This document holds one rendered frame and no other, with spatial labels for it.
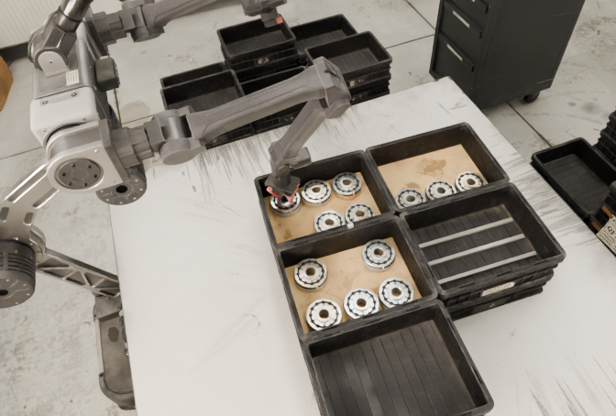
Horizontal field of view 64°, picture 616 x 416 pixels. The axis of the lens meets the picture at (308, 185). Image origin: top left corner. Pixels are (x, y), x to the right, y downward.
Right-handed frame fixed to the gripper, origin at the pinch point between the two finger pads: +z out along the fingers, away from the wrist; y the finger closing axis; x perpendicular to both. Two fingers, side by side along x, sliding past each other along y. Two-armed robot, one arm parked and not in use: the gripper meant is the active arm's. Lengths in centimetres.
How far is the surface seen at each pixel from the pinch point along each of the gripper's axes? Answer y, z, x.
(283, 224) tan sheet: -2.8, 4.1, 7.8
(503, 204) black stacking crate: -69, 4, -27
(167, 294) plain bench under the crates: 27, 17, 41
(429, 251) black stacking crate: -51, 4, 0
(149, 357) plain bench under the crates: 20, 17, 61
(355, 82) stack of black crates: 15, 37, -108
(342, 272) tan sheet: -27.8, 4.0, 17.3
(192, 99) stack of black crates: 93, 39, -68
